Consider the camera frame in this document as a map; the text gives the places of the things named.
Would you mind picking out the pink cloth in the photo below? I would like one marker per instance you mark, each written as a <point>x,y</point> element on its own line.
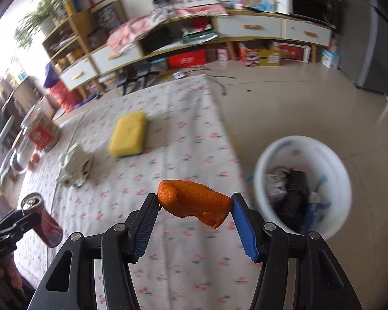
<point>132,29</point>

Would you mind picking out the plastic jar with red label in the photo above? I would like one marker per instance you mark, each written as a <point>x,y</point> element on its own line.
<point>42,132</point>

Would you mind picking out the yellow and green sponge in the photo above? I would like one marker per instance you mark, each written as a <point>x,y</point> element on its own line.
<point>129,134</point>

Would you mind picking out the red drink can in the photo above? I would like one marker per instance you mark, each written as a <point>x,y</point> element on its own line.
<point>47,227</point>

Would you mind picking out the black microwave oven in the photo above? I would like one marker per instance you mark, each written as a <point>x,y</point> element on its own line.
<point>313,5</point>

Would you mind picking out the cherry print tablecloth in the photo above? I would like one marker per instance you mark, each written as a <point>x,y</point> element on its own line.
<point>181,119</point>

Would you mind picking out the white plastic bin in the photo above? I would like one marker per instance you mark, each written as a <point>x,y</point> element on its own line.
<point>329,174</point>

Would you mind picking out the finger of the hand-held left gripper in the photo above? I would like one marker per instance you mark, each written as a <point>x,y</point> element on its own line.
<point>19,221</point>

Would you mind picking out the glass jar with cork lid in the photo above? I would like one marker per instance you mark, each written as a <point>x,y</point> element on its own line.
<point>17,161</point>

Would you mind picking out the long cabinet with white drawers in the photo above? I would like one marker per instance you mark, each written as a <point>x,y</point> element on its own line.
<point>252,25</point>

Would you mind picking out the framed cat picture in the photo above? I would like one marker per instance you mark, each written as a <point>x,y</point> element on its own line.
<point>108,13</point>

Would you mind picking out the red gift box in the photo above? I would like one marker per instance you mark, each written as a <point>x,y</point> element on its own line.
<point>296,53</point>

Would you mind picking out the grey refrigerator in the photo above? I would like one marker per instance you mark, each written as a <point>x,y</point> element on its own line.
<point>371,38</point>

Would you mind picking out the white chair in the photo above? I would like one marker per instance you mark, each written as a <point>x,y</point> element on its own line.
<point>0,134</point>

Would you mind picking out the wooden shelf cabinet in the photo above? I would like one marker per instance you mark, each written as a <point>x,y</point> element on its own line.
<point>68,51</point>

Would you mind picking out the crumpled white tissue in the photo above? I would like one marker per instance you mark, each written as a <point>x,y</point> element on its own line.
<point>76,164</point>

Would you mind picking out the blue and white box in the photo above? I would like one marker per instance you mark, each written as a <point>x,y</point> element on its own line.
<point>329,58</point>

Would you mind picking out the purple plastic object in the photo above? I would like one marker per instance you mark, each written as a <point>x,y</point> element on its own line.
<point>51,74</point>

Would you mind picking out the person's left hand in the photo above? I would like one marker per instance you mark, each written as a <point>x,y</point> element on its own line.
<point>9,271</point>

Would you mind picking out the potted green plant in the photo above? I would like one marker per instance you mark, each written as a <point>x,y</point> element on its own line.
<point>38,13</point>

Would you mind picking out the printed cardboard box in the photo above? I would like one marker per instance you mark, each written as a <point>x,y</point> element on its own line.
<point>260,55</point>

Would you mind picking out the orange peel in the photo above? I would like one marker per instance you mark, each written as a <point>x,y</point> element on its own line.
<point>194,200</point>

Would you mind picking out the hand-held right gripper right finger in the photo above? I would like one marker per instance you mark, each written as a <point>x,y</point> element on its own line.
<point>245,229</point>

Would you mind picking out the red bucket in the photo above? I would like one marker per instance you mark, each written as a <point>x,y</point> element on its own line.
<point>66,97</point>

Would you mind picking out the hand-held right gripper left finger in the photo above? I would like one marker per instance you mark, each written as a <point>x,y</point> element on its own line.
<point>145,229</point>

